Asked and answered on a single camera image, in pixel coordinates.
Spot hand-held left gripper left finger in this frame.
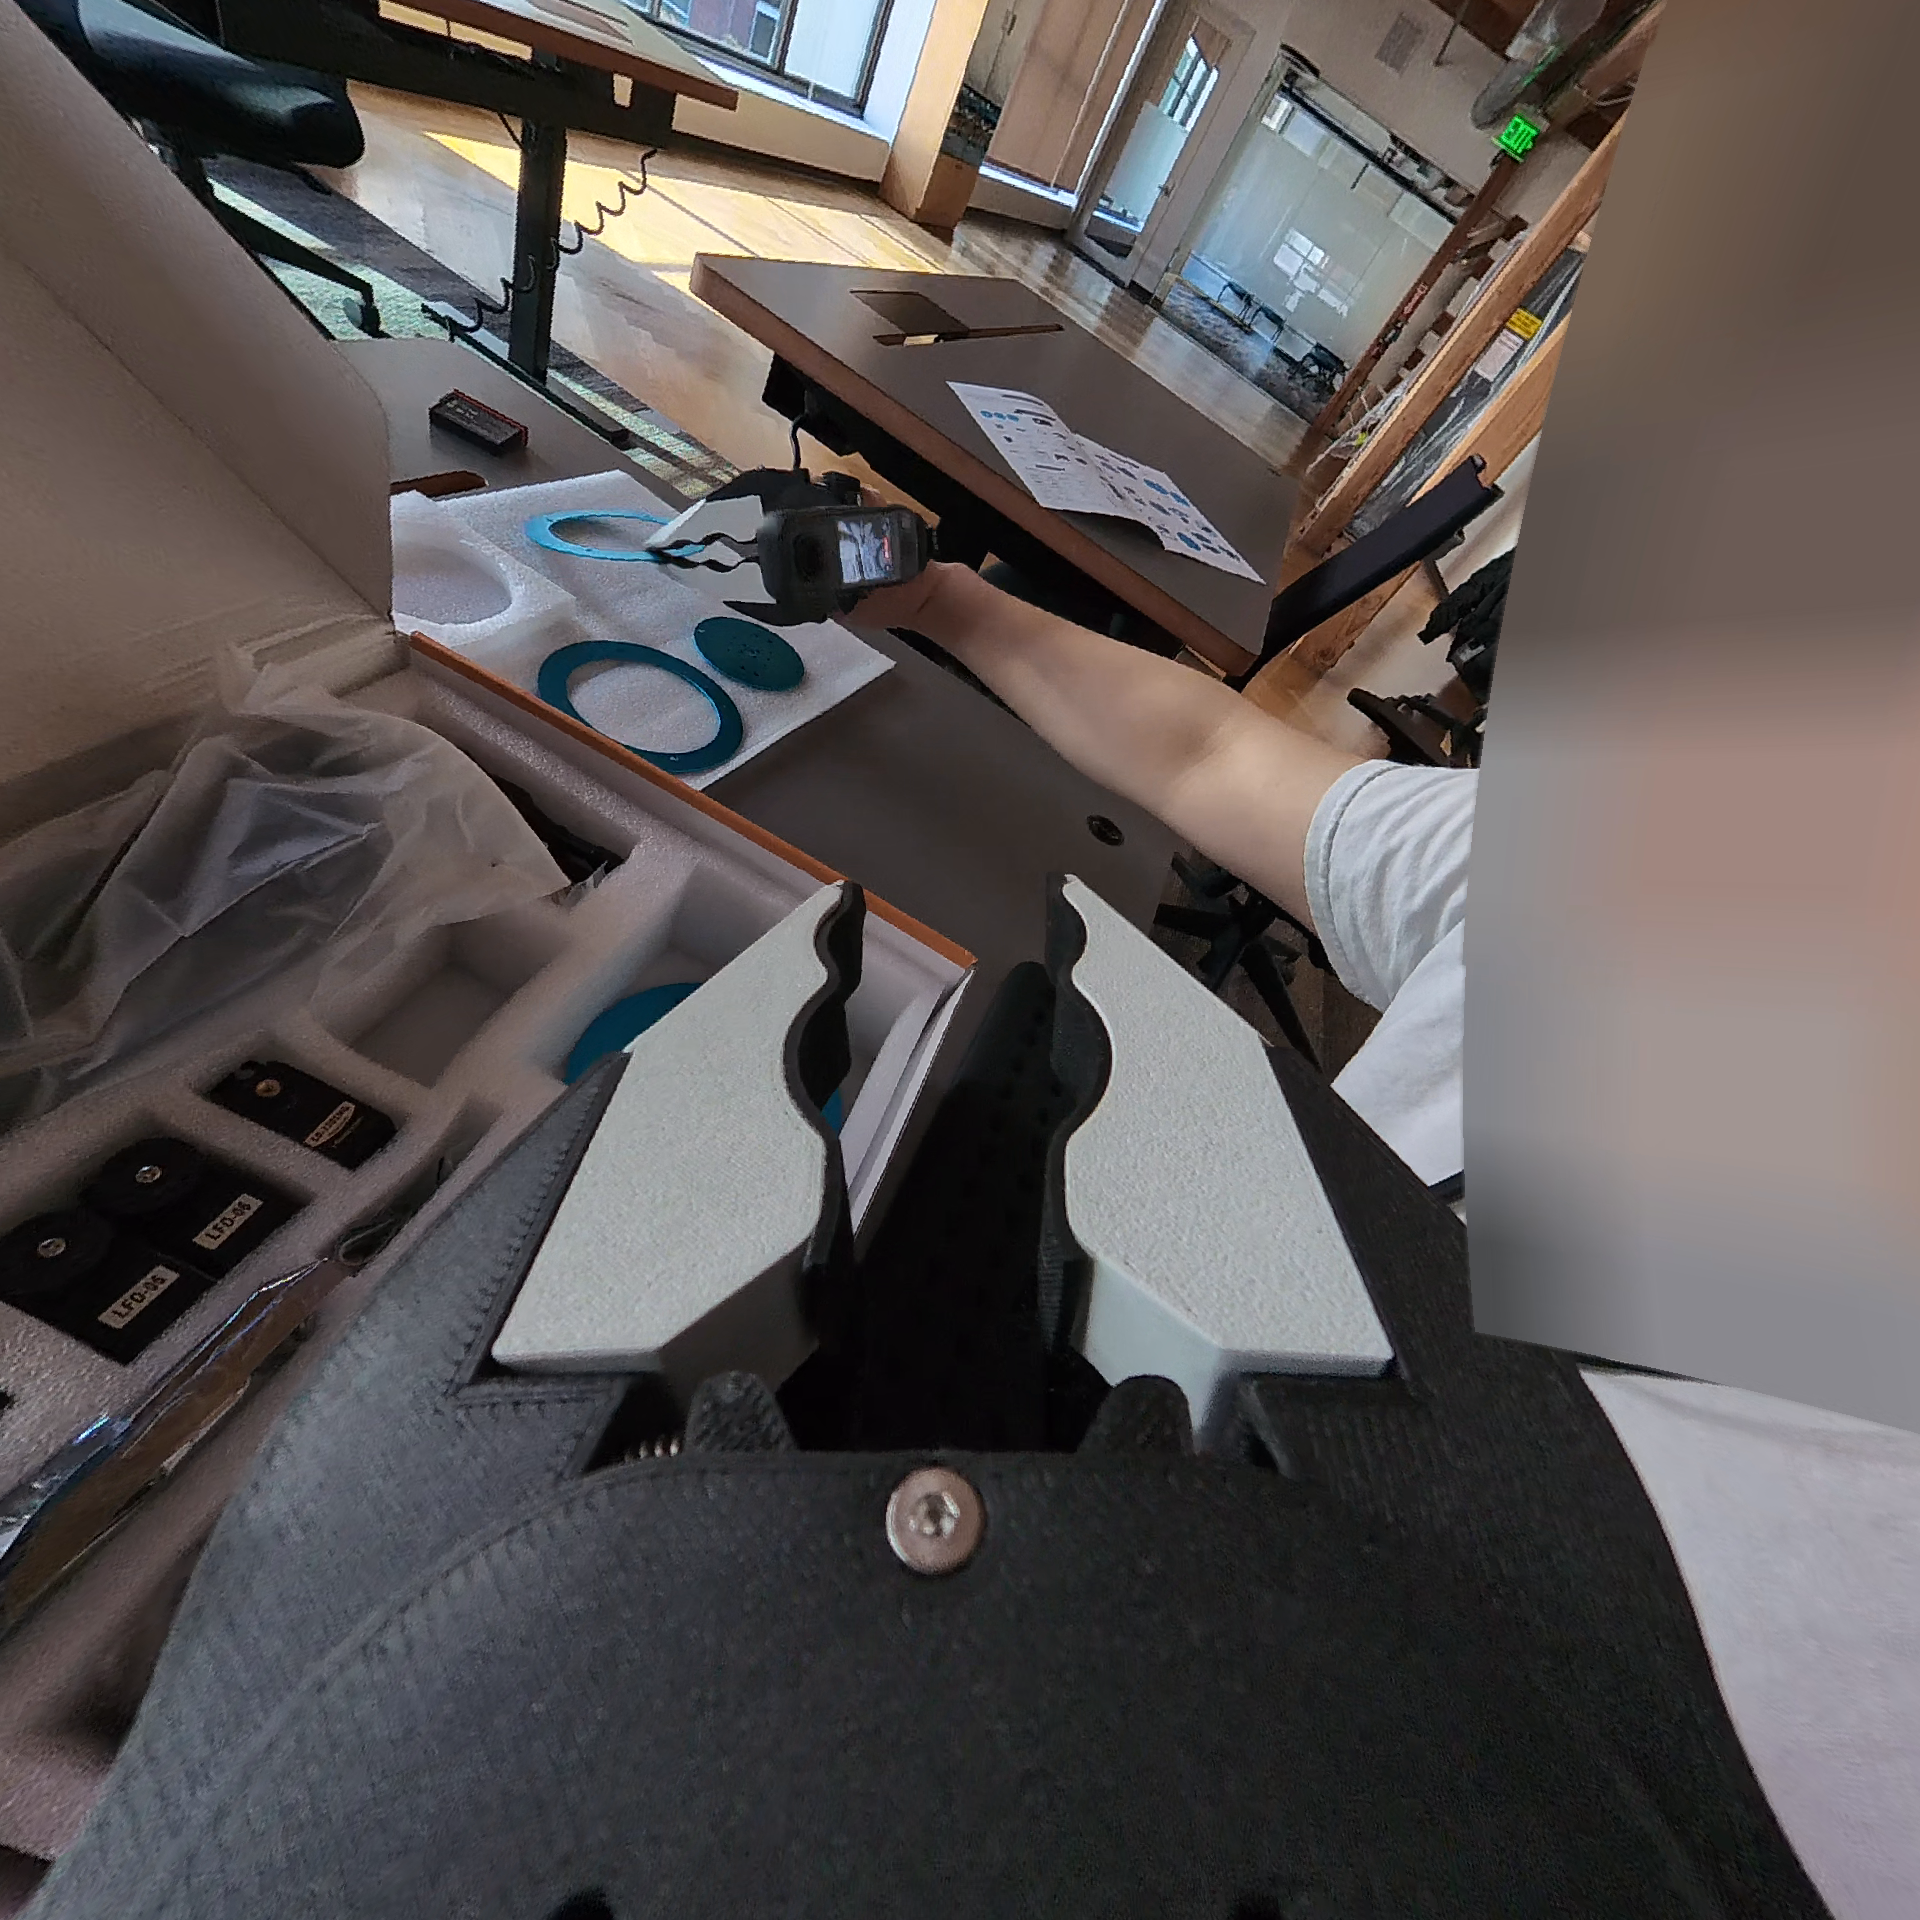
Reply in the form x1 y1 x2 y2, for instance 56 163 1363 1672
488 880 871 1377

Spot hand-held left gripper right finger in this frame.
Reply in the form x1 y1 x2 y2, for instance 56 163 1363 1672
1039 873 1398 1409

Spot blue disc with many holes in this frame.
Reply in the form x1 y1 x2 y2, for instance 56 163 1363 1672
689 616 815 695

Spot blue metal ring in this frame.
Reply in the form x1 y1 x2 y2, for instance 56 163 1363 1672
523 509 696 570
534 641 748 781

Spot blue disc with few holes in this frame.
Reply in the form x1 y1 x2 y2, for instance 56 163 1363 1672
564 982 846 1138

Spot orange cardboard kit box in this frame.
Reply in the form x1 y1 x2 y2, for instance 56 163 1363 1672
0 0 980 1870

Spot person's right hand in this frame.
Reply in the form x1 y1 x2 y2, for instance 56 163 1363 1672
860 558 980 638

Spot white foam sheet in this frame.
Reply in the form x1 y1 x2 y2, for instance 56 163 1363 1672
388 469 897 791

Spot black perforated armrest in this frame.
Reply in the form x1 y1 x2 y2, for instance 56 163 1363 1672
843 961 1085 1454

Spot black chair base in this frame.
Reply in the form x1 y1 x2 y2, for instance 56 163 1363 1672
1168 854 1325 1040

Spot printed booklet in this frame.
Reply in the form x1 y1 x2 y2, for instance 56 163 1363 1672
943 377 1269 587

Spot large window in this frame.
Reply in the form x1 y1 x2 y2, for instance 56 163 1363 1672
622 0 904 111

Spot servo with black horn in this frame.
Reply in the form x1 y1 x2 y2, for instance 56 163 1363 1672
0 1209 214 1365
79 1137 313 1280

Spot black mesh chair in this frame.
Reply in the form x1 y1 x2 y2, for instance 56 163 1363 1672
1241 456 1505 682

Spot crumpled clear plastic bag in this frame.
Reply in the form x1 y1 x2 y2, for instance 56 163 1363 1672
0 649 585 1121

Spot glass partition doors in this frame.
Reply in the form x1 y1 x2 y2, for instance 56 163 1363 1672
1070 42 1478 385

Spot shiny foil packet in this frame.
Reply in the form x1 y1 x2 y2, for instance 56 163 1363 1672
0 1257 366 1601

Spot black office chair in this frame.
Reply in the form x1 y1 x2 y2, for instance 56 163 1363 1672
17 0 372 346

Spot wooden storage rack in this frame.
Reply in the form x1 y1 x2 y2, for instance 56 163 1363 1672
1303 128 1629 560

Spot person's white shirt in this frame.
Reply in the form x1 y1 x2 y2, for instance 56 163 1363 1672
1303 758 1920 1920

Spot black coiled cable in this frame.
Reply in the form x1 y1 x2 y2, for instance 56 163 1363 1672
559 146 664 254

